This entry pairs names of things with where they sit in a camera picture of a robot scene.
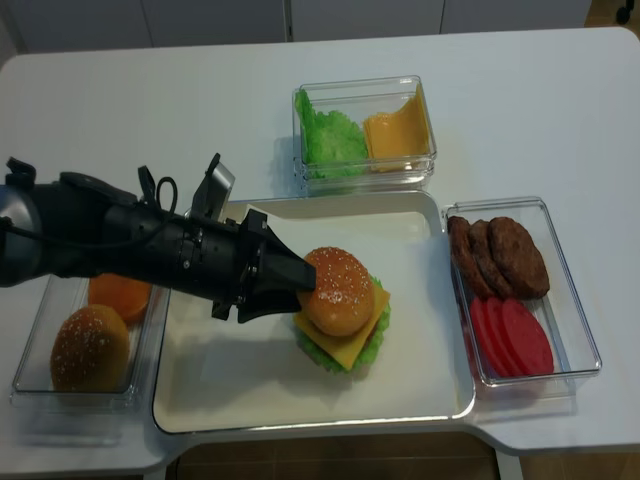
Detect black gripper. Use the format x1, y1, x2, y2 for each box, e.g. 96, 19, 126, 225
149, 209, 316, 324

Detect sesame bun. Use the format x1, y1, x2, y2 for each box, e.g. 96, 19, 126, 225
49, 304, 130, 393
297, 247, 375, 337

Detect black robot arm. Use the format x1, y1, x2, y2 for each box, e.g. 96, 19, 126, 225
1, 158, 316, 323

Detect green lettuce leaf on burger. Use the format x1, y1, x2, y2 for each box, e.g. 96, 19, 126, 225
294, 277, 393, 374

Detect green lettuce leaves in box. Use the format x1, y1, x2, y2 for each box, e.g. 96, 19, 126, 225
295, 89, 368, 179

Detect clear box lettuce and cheese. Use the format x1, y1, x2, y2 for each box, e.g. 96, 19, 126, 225
292, 75, 437, 195

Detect yellow cheese slices in box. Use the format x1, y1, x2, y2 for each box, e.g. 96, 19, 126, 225
363, 86, 432, 172

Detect white parchment paper sheet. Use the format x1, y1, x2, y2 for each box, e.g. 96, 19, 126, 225
202, 193, 473, 425

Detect white serving tray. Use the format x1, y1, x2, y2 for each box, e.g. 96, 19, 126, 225
153, 191, 475, 433

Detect flat orange bun bottom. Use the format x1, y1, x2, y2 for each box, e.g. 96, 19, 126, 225
88, 274, 152, 326

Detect clear box with buns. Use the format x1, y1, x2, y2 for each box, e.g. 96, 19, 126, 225
8, 269, 171, 414

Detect brown patty left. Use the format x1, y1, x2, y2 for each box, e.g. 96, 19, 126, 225
447, 216, 496, 300

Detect brown patty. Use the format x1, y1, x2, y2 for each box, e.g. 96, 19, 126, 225
488, 217, 550, 300
469, 220, 514, 299
447, 216, 496, 300

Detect brown patty middle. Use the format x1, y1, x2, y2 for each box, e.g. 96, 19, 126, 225
469, 220, 514, 299

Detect red tomato slice left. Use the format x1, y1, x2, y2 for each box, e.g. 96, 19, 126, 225
470, 298, 510, 378

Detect red tomato slice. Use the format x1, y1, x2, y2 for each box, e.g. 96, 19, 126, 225
499, 299, 554, 376
470, 298, 510, 378
484, 297, 524, 378

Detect brown patty right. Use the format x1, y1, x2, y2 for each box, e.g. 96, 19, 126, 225
488, 217, 550, 300

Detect red tomato slice middle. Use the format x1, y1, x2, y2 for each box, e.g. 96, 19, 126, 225
484, 297, 524, 378

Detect clear box patties and tomatoes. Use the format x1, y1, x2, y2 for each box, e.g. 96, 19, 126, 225
443, 197, 602, 400

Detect red tomato slice right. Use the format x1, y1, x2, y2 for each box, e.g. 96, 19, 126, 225
499, 299, 554, 376

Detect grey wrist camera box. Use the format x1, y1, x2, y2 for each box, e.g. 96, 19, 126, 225
190, 153, 235, 221

